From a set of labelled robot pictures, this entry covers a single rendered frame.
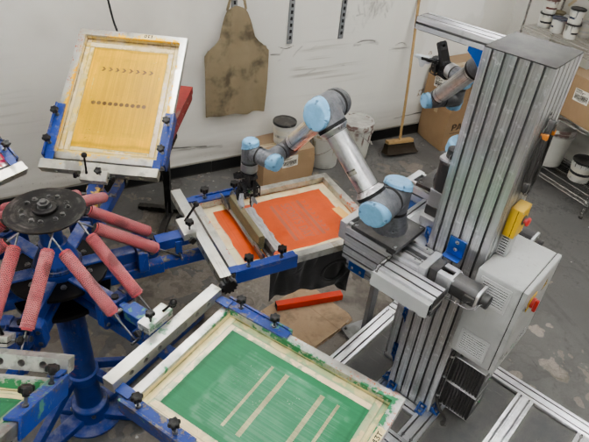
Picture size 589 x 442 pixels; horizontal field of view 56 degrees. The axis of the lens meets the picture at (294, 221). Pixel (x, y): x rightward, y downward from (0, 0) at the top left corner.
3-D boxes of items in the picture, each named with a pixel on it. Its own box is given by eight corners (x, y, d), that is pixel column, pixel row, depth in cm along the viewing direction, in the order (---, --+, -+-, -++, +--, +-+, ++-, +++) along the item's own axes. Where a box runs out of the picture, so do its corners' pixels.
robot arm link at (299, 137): (350, 74, 213) (280, 138, 249) (335, 82, 206) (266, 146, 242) (367, 99, 214) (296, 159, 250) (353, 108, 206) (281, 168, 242)
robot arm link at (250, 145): (253, 146, 230) (237, 139, 234) (251, 169, 237) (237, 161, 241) (265, 139, 236) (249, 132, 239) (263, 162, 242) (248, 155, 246)
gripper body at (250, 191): (244, 201, 247) (245, 178, 239) (237, 190, 252) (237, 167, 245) (260, 197, 250) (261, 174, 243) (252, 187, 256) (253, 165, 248)
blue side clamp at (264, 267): (292, 260, 256) (293, 248, 252) (296, 267, 253) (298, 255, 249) (230, 276, 244) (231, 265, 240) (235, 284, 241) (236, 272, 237)
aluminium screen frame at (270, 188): (324, 178, 313) (325, 172, 311) (383, 238, 273) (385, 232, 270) (189, 207, 281) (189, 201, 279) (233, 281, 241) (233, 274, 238)
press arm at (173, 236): (190, 234, 257) (190, 226, 254) (195, 242, 253) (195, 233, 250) (153, 243, 250) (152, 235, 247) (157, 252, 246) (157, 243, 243)
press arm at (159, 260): (313, 225, 292) (314, 217, 288) (318, 232, 288) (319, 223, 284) (64, 288, 242) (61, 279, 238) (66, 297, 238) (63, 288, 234)
